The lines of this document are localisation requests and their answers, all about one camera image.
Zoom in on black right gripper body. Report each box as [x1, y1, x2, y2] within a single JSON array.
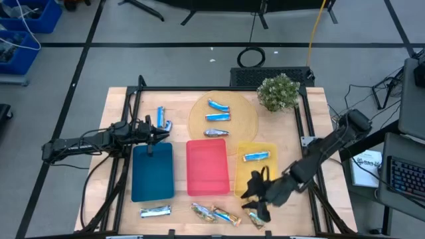
[[264, 175, 300, 207]]

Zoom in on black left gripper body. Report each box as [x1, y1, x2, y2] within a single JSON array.
[[132, 114, 156, 157]]

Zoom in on blue orange granola bar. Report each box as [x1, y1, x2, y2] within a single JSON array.
[[211, 205, 242, 228]]

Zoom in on green orange granola bar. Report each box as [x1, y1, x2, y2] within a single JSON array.
[[190, 202, 218, 224], [247, 208, 266, 231]]

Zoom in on dark silver granola bar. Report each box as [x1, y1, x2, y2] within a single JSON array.
[[203, 128, 230, 138]]

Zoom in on yellow translucent plastic bin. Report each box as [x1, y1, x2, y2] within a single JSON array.
[[234, 141, 279, 199]]

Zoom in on dark blue plastic bin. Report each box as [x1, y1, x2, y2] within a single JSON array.
[[131, 142, 175, 203]]

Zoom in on red translucent plastic bin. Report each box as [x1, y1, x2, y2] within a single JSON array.
[[185, 138, 231, 197]]

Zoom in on round yellow woven placemat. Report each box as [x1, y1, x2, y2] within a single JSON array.
[[187, 90, 260, 155]]

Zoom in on white booklet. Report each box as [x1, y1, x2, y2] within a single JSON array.
[[349, 149, 383, 189]]

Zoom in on small green potted plant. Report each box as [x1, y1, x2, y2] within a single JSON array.
[[256, 73, 301, 113]]

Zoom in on grey side desk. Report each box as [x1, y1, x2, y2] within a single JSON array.
[[376, 131, 425, 220]]

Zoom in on black perforated metal box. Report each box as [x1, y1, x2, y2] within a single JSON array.
[[229, 66, 315, 88]]

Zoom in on black backdrop stand leg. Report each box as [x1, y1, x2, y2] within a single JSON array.
[[118, 0, 165, 23], [180, 9, 207, 27], [258, 0, 270, 31]]

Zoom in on black backlit keyboard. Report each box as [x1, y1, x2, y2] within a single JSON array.
[[386, 155, 425, 200]]

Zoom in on blue storage crate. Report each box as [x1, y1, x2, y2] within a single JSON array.
[[0, 30, 42, 76], [0, 0, 63, 35]]

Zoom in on black backdrop panel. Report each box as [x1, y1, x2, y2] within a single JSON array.
[[155, 0, 333, 13]]

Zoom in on grey laptop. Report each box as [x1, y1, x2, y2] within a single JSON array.
[[397, 57, 425, 141]]

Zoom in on silver frame bracket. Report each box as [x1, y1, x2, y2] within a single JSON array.
[[299, 135, 317, 147]]

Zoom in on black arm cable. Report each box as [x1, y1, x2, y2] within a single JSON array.
[[79, 153, 113, 230]]

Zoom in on coiled black cable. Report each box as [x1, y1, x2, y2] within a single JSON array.
[[236, 46, 266, 69]]

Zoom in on tangled black cables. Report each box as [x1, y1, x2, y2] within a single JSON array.
[[327, 65, 405, 121]]

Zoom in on white cable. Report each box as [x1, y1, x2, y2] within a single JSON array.
[[0, 0, 43, 51]]

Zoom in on yellow hanging cable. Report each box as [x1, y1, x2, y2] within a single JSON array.
[[305, 0, 328, 67]]

